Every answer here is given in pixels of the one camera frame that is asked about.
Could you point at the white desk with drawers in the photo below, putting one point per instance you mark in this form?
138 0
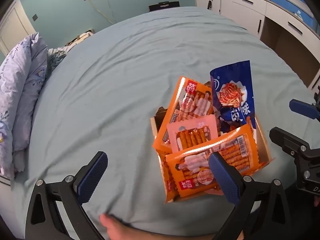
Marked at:
292 30

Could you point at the bedside table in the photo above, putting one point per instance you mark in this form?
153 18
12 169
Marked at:
82 37

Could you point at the window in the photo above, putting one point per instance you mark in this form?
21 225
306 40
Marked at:
295 2

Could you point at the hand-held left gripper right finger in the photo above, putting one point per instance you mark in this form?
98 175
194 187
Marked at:
225 180

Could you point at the pink snack packet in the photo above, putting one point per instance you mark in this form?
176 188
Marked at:
185 127

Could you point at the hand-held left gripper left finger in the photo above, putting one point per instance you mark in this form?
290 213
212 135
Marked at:
92 175

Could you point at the white cabinet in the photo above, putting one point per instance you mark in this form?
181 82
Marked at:
232 10

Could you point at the floral lilac quilt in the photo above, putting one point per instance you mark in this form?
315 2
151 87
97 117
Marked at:
22 80

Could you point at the black chair back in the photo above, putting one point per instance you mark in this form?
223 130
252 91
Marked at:
163 5

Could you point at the white door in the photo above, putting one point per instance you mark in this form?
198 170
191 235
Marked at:
12 30

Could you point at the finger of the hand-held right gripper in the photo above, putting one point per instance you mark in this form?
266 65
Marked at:
287 140
302 108

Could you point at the cardboard box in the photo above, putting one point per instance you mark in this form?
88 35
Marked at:
262 145

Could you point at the blue snack packet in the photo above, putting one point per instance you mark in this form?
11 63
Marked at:
240 75

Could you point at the grey patterned pillow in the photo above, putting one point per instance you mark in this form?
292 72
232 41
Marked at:
56 58

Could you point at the orange snack packet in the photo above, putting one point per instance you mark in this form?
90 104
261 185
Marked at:
180 160
168 187
175 110

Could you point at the light blue bed sheet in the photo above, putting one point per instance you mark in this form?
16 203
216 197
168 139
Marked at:
112 80

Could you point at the grey wall switch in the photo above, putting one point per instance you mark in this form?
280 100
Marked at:
35 17

